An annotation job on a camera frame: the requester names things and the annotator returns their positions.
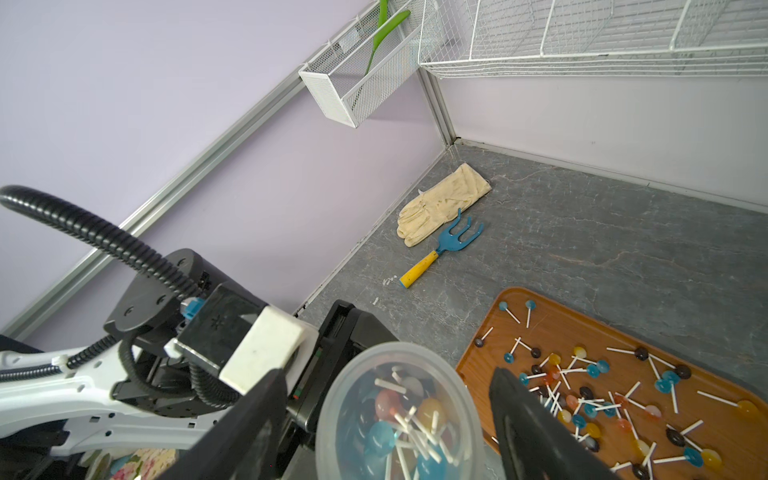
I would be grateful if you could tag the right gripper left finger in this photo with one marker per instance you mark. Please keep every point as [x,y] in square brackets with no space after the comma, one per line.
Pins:
[243,444]

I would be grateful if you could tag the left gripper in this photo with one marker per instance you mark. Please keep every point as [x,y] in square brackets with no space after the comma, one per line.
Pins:
[345,333]

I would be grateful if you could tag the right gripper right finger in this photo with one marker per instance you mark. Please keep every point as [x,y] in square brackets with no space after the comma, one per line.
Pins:
[532,443]

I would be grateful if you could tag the clear jar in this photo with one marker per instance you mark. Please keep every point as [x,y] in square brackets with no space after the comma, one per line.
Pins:
[399,411]

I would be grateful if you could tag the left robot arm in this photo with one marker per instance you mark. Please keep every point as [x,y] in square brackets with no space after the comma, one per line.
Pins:
[123,388]

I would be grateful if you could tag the orange wooden tray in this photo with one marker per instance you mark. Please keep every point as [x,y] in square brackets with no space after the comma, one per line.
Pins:
[644,412]

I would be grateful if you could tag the blue garden hand rake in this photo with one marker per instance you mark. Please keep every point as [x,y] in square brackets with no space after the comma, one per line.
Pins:
[448,241]

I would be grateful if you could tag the beige work glove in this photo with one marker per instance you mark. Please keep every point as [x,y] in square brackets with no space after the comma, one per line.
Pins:
[430,209]

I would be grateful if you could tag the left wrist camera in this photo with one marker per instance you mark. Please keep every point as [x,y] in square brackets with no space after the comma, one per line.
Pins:
[238,338]

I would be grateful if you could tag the white mesh wall box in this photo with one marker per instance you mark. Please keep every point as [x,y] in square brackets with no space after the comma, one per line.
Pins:
[335,75]

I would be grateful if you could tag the white wire wall basket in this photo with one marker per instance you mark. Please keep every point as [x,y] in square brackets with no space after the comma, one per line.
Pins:
[684,38]

